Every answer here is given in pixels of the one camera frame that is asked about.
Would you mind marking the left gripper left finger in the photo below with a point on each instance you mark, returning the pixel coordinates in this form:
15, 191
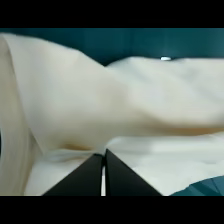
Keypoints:
83, 181

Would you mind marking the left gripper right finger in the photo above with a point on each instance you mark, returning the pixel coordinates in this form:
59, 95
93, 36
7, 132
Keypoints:
125, 181

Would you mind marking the cream white shirt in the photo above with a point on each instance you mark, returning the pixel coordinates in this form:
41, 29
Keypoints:
110, 106

